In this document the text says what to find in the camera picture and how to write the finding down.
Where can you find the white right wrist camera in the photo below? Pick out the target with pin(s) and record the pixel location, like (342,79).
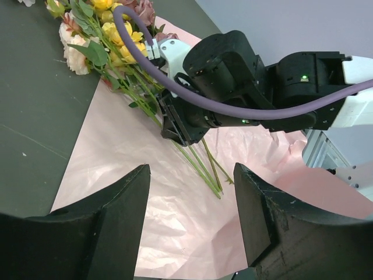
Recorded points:
(172,51)

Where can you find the pink rose stem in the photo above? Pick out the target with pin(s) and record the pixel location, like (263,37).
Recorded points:
(91,43)

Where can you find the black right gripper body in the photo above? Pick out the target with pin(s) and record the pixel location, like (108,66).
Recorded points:
(186,123)

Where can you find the yellow rose stem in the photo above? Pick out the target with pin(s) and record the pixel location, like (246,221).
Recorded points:
(212,180)

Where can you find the pink wrapping paper sheet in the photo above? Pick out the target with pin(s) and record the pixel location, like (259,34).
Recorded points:
(189,233)

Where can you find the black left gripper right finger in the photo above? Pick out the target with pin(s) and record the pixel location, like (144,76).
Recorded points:
(287,238)

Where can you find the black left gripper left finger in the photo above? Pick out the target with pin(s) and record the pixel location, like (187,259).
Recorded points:
(97,237)

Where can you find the mauve rose stem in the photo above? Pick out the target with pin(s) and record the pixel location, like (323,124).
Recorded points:
(146,13)

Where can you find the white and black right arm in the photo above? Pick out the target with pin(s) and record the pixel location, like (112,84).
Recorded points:
(224,68)

